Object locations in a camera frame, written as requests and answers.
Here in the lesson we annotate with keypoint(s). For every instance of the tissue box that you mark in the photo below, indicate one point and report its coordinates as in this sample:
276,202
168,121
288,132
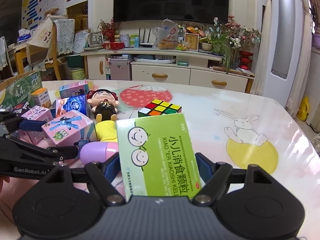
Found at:
23,35

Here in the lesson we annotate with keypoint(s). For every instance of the small pink toy box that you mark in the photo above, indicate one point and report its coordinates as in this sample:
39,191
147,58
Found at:
36,113

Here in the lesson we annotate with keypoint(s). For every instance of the blue tissue pack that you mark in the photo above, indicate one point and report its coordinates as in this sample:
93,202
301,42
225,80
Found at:
77,103

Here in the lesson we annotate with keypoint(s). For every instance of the red gift box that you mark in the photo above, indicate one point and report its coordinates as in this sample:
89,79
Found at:
113,45

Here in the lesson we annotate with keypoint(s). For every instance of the pink blue carton box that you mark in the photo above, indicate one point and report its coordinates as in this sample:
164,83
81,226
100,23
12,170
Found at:
74,89

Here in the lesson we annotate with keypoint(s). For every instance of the white tv cabinet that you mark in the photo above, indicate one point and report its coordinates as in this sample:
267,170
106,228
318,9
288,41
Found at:
189,68

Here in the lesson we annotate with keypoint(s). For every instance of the green medicine box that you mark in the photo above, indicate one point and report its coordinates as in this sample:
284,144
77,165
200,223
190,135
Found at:
157,157

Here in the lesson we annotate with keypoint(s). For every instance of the plastic bag with snacks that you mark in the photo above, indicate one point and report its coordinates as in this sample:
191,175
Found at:
166,35

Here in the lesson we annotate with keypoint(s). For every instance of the green trash bin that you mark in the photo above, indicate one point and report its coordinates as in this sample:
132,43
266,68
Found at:
78,73

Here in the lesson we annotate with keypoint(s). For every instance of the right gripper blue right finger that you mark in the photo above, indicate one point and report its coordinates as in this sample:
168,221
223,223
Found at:
216,180

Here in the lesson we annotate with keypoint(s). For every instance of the white air conditioner tower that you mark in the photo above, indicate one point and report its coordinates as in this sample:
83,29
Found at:
280,50

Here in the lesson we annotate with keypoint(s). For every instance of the yellow detergent bottle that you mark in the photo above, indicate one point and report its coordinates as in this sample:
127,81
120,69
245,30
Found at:
303,111

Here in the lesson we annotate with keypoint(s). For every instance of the green cardboard box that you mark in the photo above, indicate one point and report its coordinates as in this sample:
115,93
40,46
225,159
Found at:
18,89

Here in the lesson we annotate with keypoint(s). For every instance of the red vase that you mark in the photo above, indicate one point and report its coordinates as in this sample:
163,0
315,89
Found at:
245,59

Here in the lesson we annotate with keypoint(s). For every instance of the rubiks cube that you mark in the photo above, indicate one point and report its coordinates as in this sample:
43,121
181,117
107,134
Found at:
158,107

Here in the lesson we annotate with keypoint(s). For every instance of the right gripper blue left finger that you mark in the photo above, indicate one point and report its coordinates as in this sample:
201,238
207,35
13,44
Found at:
100,177

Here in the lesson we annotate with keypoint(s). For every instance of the pink flower bouquet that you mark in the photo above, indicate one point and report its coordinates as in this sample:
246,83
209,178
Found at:
235,34

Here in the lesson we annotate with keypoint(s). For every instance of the potted green plant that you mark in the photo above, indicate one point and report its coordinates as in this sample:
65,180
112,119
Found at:
224,45

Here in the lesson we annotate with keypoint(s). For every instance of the wooden chair with cover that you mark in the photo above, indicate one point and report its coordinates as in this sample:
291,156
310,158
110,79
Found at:
44,41

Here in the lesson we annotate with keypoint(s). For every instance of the wall sticker chart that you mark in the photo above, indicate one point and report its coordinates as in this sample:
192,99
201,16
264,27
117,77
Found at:
33,11

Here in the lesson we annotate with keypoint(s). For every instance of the glass kettle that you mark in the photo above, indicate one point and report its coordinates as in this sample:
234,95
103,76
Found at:
95,39

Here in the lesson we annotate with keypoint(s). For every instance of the purple capsule toy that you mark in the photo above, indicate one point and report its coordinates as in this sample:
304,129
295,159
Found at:
98,151

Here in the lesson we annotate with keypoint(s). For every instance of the pink toy box blue figure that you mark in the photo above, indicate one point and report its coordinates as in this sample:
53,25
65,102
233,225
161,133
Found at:
72,128

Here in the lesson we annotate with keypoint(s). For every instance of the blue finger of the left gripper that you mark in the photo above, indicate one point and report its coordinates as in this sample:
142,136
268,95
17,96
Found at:
32,125

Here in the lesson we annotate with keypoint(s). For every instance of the girl doll figurine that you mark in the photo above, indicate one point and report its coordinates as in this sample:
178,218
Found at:
103,104

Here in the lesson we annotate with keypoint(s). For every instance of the orange white medicine box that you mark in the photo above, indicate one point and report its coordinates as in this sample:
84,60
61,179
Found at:
41,98

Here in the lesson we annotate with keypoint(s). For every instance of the framed picture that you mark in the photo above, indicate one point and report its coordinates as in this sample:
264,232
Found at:
192,41

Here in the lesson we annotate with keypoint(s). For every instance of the black television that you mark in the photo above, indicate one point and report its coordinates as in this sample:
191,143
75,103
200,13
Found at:
203,11

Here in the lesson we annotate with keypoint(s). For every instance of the pink storage box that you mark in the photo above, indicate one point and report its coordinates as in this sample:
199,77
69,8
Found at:
121,69

